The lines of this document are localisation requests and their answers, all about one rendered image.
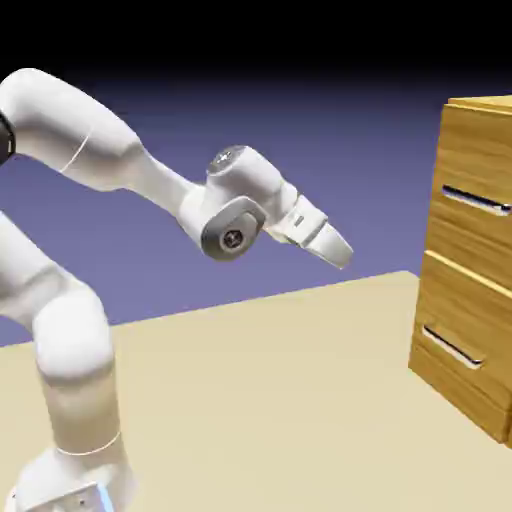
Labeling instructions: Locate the light wood cabinet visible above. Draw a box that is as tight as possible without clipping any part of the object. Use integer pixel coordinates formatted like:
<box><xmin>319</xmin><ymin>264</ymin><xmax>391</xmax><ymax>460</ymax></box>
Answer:
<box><xmin>407</xmin><ymin>94</ymin><xmax>512</xmax><ymax>448</ymax></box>

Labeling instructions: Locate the small wood drawer front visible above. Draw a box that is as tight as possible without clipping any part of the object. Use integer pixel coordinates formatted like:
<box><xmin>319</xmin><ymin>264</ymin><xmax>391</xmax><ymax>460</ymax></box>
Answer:
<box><xmin>408</xmin><ymin>251</ymin><xmax>512</xmax><ymax>443</ymax></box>

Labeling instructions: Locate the long silver drawer handle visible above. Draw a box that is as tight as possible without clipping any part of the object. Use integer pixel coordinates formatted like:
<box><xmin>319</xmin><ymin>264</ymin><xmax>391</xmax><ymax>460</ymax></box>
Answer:
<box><xmin>441</xmin><ymin>184</ymin><xmax>512</xmax><ymax>217</ymax></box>

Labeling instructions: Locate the short silver drawer handle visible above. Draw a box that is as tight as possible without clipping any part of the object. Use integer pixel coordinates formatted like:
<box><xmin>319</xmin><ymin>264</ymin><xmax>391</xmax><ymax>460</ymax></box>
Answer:
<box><xmin>422</xmin><ymin>324</ymin><xmax>484</xmax><ymax>370</ymax></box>

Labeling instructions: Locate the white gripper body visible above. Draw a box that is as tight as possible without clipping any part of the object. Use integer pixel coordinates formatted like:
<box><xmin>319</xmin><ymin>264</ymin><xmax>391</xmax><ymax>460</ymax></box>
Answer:
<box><xmin>307</xmin><ymin>222</ymin><xmax>355</xmax><ymax>270</ymax></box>

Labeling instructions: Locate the large wood drawer front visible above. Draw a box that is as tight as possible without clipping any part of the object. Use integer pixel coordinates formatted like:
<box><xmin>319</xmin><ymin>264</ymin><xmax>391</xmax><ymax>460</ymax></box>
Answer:
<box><xmin>424</xmin><ymin>104</ymin><xmax>512</xmax><ymax>290</ymax></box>

